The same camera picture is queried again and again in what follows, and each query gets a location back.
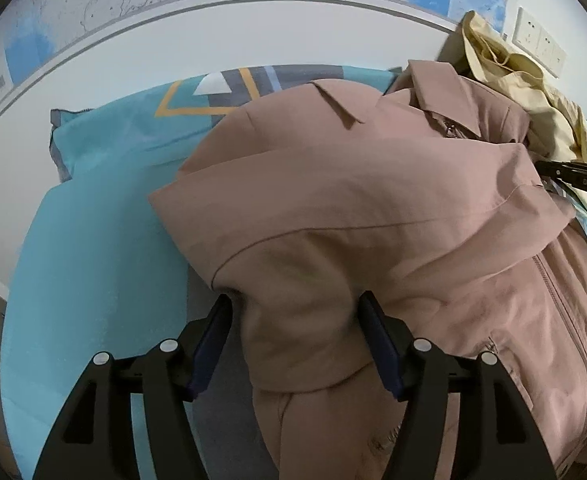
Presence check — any pink jacket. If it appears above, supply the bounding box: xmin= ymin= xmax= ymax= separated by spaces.
xmin=150 ymin=61 xmax=587 ymax=479

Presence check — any cream beige garment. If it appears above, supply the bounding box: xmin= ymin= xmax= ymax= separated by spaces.
xmin=460 ymin=8 xmax=587 ymax=221

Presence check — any teal bed sheet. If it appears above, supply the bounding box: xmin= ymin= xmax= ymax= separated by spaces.
xmin=0 ymin=79 xmax=587 ymax=480

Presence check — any teal patterned pillow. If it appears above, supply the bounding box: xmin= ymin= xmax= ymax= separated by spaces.
xmin=49 ymin=64 xmax=397 ymax=182

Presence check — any white wall socket panel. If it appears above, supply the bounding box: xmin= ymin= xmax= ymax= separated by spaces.
xmin=513 ymin=6 xmax=566 ymax=78

